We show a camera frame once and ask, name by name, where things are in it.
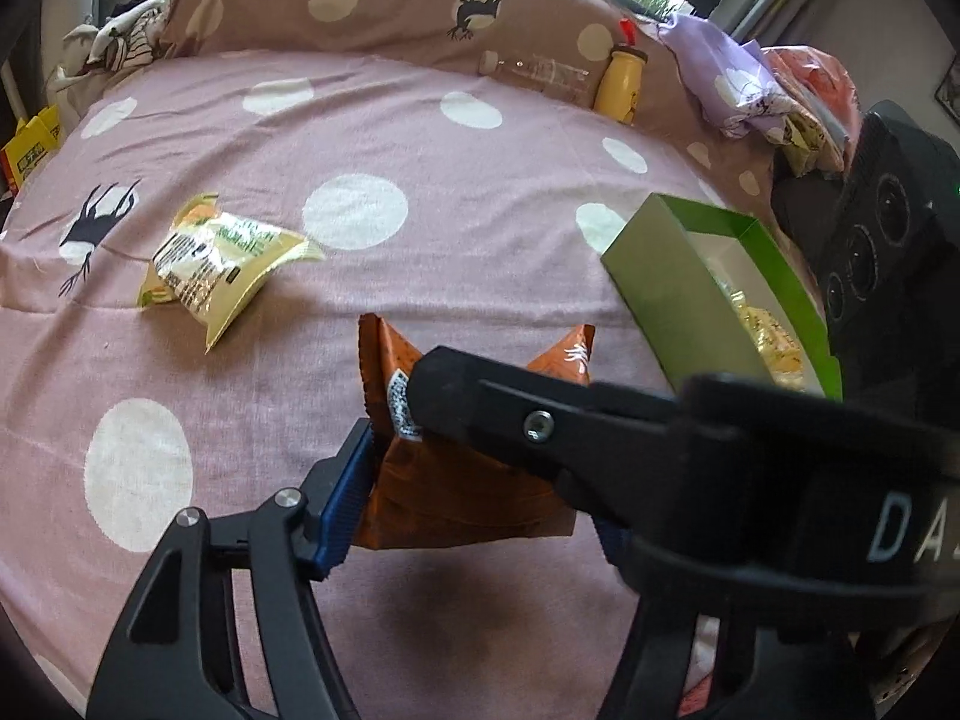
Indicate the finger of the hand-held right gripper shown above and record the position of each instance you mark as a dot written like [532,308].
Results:
[525,420]

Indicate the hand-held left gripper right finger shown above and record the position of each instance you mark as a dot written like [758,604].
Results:
[660,660]

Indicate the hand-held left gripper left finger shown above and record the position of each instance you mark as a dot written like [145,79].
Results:
[345,510]

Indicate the orange brown snack packet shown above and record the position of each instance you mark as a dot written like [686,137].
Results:
[450,487]

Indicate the clear cracker packet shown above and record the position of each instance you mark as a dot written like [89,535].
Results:
[772,345]

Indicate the green white cardboard box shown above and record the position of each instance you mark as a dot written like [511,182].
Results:
[675,292]

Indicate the yellow green snack packet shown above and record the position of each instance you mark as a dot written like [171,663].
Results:
[217,262]

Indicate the pink polka dot bed sheet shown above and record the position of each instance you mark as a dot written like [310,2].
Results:
[450,187]

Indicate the clear plastic bottle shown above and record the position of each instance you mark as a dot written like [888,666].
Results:
[540,71]

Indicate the yellow bottle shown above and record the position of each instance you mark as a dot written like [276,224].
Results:
[619,82]

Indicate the purple polka dot cloth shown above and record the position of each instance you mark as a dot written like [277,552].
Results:
[720,67]

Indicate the orange plastic bag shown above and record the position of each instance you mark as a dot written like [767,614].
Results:
[817,79]

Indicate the yellow box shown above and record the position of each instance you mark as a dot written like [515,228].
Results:
[34,150]

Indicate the white striped cloth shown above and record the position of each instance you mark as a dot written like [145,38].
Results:
[120,34]

